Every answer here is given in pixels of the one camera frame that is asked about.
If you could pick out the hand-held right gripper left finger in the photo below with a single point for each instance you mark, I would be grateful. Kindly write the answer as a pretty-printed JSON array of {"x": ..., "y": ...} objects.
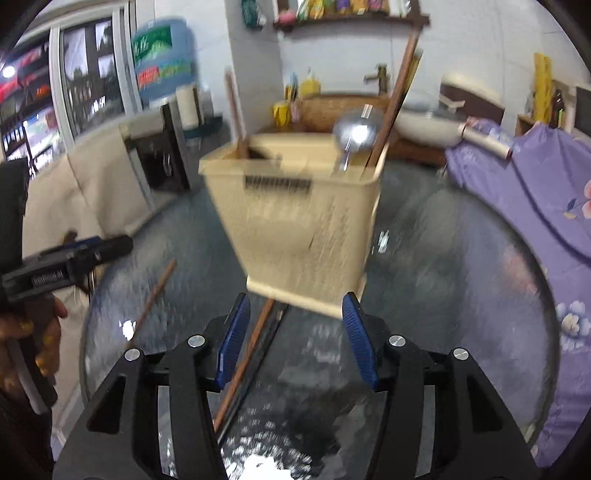
[{"x": 233, "y": 344}]

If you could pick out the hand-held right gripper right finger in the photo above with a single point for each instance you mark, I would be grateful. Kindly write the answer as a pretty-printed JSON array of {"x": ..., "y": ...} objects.
[{"x": 360, "y": 341}]

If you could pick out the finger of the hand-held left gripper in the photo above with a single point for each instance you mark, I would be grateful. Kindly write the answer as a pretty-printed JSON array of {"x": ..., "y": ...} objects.
[
  {"x": 83, "y": 243},
  {"x": 111, "y": 249}
]

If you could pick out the beige perforated utensil holder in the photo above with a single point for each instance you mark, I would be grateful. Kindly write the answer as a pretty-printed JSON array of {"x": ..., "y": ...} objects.
[{"x": 295, "y": 221}]

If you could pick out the steel spoon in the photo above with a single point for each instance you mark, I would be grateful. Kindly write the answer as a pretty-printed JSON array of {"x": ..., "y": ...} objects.
[{"x": 355, "y": 131}]

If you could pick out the person's left hand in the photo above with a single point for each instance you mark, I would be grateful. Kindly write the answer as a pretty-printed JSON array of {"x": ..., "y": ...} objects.
[{"x": 46, "y": 350}]

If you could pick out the beige cloth cover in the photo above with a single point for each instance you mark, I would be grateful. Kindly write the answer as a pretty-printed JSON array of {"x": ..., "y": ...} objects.
[{"x": 92, "y": 194}]

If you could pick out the white paper cup dispenser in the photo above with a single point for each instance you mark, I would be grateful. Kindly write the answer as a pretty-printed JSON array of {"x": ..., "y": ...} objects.
[{"x": 189, "y": 108}]

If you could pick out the sliding glass window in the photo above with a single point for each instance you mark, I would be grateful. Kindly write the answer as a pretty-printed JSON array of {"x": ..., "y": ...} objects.
[{"x": 69, "y": 78}]

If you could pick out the white cooking pot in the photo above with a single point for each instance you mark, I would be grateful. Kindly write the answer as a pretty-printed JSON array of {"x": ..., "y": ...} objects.
[{"x": 429, "y": 129}]

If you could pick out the purple floral cloth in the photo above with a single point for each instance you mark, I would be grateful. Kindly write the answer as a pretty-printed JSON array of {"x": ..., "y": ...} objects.
[{"x": 545, "y": 207}]

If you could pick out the white lint roller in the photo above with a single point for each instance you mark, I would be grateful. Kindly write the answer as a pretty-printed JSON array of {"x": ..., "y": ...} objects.
[{"x": 489, "y": 142}]

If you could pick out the yellow soap bottle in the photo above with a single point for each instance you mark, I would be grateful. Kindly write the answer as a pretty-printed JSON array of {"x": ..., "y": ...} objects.
[{"x": 310, "y": 85}]

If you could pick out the bronze faucet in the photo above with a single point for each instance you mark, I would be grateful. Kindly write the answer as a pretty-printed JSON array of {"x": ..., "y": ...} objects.
[{"x": 379, "y": 79}]

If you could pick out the brown and white rice cooker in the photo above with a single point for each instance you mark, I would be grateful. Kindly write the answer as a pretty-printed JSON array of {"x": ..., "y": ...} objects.
[{"x": 475, "y": 97}]

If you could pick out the brown glass bottle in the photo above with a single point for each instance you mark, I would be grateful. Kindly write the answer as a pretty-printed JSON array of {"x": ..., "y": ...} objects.
[{"x": 558, "y": 108}]

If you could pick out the yellow wrap roll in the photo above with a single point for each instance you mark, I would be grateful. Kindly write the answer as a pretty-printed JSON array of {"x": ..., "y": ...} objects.
[{"x": 543, "y": 87}]

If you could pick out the wooden framed mirror shelf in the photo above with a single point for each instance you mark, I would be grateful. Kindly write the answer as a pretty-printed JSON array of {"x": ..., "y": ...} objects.
[{"x": 351, "y": 18}]

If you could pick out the green wall holder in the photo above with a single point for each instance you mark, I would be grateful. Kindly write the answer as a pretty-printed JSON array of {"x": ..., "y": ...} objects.
[{"x": 253, "y": 13}]

